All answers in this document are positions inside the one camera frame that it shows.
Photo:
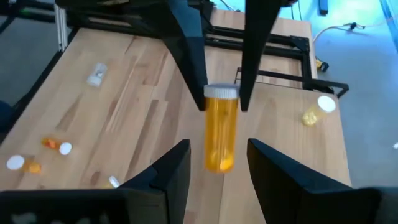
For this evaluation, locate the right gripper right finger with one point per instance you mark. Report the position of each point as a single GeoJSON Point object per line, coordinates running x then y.
{"type": "Point", "coordinates": [276, 186]}

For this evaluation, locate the silver aluminium post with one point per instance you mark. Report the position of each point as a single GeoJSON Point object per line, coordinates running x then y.
{"type": "Point", "coordinates": [61, 28]}

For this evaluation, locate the large orange pill bottle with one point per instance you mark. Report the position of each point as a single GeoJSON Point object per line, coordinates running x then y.
{"type": "Point", "coordinates": [221, 130]}

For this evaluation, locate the blue fabric item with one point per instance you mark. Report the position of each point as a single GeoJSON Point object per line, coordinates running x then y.
{"type": "Point", "coordinates": [4, 116]}

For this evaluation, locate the clear plastic jar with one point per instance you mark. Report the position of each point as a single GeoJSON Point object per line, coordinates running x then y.
{"type": "Point", "coordinates": [97, 74]}

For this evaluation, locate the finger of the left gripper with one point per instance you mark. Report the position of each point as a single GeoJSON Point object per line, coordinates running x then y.
{"type": "Point", "coordinates": [189, 56]}
{"type": "Point", "coordinates": [256, 46]}

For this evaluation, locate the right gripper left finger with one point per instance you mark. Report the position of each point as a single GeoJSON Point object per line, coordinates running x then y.
{"type": "Point", "coordinates": [174, 186]}

